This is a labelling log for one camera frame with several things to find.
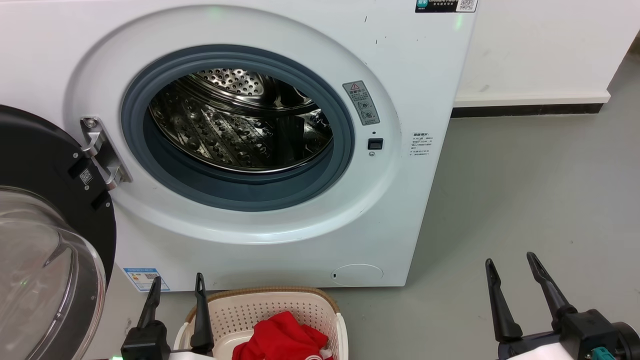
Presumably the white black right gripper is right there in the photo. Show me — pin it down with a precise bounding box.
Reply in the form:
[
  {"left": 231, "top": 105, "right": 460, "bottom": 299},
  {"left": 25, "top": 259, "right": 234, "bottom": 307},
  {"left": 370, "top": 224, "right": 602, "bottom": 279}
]
[{"left": 485, "top": 252, "right": 640, "bottom": 360}]

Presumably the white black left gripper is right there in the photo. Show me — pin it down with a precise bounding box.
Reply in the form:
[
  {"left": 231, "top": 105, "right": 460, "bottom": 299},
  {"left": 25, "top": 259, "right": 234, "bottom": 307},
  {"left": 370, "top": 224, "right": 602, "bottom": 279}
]
[{"left": 121, "top": 273, "right": 216, "bottom": 360}]

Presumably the red garment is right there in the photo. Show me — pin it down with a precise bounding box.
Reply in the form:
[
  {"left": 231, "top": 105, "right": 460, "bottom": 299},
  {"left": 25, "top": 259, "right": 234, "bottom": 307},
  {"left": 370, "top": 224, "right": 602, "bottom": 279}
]
[{"left": 231, "top": 311, "right": 335, "bottom": 360}]

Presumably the cream perforated laundry basket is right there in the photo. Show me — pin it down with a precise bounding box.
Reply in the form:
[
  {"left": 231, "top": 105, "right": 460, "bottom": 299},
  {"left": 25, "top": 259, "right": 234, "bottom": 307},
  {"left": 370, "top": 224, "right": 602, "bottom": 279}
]
[{"left": 173, "top": 286, "right": 349, "bottom": 360}]

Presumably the stainless steel washing machine drum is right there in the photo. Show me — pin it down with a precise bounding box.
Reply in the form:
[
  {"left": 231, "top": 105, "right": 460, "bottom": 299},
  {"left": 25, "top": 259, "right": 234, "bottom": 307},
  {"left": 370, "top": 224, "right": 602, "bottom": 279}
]
[{"left": 148, "top": 68, "right": 334, "bottom": 174}]

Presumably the black washer door with glass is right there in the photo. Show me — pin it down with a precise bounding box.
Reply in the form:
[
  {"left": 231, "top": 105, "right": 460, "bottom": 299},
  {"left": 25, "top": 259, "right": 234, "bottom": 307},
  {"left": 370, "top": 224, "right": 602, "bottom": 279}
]
[{"left": 0, "top": 104, "right": 117, "bottom": 360}]

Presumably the blue energy label sticker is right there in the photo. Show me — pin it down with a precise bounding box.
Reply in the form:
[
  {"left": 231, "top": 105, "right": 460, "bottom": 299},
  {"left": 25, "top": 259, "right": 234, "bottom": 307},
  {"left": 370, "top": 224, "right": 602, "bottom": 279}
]
[{"left": 123, "top": 268, "right": 171, "bottom": 293}]

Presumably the grey rubber door gasket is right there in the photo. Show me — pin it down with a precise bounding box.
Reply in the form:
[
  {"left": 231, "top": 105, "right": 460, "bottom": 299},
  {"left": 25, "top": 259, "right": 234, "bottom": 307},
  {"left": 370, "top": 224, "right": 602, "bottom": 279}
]
[{"left": 120, "top": 44, "right": 356, "bottom": 212}]

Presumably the white front-load washing machine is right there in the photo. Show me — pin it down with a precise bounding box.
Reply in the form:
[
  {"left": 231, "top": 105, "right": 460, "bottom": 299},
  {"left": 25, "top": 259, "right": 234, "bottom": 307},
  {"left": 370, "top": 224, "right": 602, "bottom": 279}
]
[{"left": 0, "top": 0, "right": 479, "bottom": 292}]

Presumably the round drain filter cover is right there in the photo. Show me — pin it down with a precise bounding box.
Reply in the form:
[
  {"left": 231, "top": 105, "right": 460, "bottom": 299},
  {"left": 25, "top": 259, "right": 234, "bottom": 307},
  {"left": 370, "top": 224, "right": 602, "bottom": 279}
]
[{"left": 330, "top": 263, "right": 384, "bottom": 287}]

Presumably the silver metal door hinge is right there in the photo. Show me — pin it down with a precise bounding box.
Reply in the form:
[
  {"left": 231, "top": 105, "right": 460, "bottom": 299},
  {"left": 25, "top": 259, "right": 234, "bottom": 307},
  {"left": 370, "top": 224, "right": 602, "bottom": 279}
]
[{"left": 80, "top": 117, "right": 133, "bottom": 191}]

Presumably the small white text sticker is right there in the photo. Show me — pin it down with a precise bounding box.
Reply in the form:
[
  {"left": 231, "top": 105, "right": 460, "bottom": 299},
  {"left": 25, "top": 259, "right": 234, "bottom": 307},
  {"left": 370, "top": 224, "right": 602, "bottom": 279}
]
[{"left": 411, "top": 132, "right": 435, "bottom": 157}]

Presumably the black baseboard strip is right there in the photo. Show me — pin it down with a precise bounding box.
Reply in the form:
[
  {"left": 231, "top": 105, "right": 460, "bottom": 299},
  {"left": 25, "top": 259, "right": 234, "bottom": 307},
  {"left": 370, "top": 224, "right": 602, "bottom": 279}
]
[{"left": 451, "top": 103, "right": 604, "bottom": 119}]

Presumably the grey warning sticker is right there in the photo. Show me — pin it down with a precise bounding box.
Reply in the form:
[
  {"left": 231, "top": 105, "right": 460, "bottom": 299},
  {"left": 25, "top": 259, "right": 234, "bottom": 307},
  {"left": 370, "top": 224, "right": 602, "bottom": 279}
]
[{"left": 342, "top": 80, "right": 381, "bottom": 126}]

